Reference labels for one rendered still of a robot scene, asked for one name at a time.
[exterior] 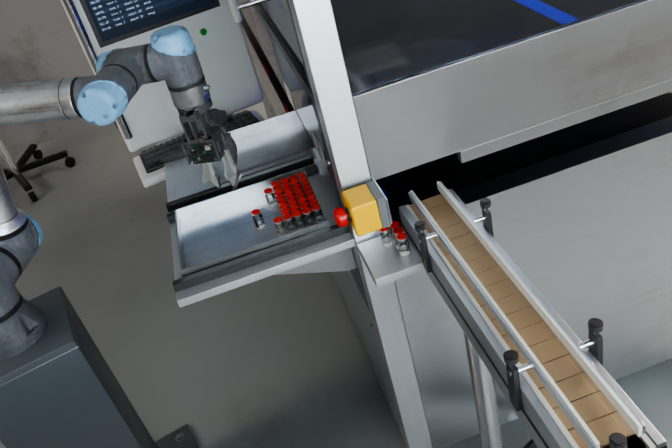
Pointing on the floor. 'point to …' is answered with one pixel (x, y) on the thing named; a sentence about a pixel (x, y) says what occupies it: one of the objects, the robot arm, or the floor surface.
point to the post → (349, 164)
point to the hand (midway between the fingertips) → (225, 179)
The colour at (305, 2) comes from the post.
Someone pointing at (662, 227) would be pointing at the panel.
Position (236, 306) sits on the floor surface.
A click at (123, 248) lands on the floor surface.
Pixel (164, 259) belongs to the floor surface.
